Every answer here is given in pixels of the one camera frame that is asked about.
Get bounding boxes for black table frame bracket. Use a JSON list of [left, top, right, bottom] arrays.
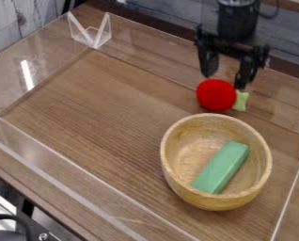
[[16, 198, 61, 241]]

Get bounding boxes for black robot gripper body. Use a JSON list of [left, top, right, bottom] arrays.
[[194, 26, 270, 68]]

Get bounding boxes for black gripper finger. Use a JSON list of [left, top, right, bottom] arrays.
[[198, 41, 219, 77], [234, 56, 259, 89]]

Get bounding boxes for clear acrylic tray wall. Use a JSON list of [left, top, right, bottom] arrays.
[[0, 14, 299, 241]]

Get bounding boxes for light wooden bowl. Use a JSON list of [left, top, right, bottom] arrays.
[[160, 113, 272, 211]]

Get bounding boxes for red plush strawberry toy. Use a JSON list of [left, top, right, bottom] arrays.
[[196, 79, 250, 112]]

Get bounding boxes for clear acrylic corner bracket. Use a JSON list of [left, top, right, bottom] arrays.
[[67, 12, 112, 49]]

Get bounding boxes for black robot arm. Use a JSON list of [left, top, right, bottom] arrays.
[[194, 0, 270, 89]]

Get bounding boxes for black cable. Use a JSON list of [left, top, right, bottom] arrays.
[[0, 214, 32, 241]]

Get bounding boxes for green rectangular block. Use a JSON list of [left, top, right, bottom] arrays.
[[190, 141, 250, 194]]

